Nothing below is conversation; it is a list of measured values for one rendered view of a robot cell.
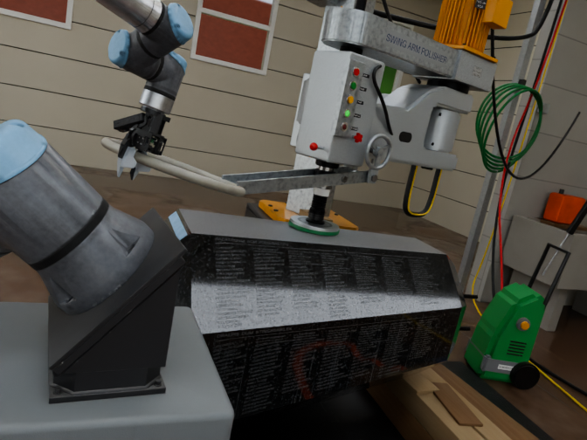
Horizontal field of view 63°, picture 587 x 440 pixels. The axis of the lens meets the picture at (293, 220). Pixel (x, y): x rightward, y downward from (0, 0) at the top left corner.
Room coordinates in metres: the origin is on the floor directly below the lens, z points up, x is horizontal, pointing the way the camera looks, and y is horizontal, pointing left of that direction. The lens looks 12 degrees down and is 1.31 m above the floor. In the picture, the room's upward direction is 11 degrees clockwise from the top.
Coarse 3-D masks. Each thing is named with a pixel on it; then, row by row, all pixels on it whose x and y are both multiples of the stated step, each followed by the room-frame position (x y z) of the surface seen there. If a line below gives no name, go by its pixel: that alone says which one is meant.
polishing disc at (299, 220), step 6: (294, 216) 2.06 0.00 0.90; (300, 216) 2.09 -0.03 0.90; (306, 216) 2.11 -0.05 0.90; (294, 222) 1.96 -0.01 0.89; (300, 222) 1.96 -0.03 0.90; (306, 222) 1.98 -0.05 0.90; (324, 222) 2.06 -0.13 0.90; (330, 222) 2.09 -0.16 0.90; (312, 228) 1.92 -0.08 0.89; (318, 228) 1.92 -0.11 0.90; (324, 228) 1.93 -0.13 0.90; (330, 228) 1.96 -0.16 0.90; (336, 228) 1.98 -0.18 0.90
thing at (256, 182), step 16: (224, 176) 1.78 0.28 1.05; (240, 176) 1.82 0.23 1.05; (256, 176) 1.87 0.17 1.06; (272, 176) 1.91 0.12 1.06; (288, 176) 1.96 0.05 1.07; (304, 176) 1.87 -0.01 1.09; (320, 176) 1.92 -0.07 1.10; (336, 176) 1.98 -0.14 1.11; (352, 176) 2.04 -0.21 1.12; (256, 192) 1.74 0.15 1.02
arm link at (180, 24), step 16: (96, 0) 1.12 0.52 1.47; (112, 0) 1.11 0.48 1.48; (128, 0) 1.13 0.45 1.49; (144, 0) 1.16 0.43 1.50; (128, 16) 1.15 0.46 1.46; (144, 16) 1.17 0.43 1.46; (160, 16) 1.19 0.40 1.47; (176, 16) 1.22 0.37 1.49; (144, 32) 1.20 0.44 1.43; (160, 32) 1.21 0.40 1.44; (176, 32) 1.22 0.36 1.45; (192, 32) 1.26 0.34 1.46; (144, 48) 1.25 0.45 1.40; (160, 48) 1.25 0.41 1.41
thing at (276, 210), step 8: (264, 200) 2.95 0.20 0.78; (264, 208) 2.80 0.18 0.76; (272, 208) 2.75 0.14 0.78; (280, 208) 2.80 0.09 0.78; (272, 216) 2.64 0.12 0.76; (280, 216) 2.58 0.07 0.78; (288, 216) 2.62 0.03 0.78; (336, 216) 2.92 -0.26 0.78; (344, 224) 2.69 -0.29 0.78; (352, 224) 2.74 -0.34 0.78
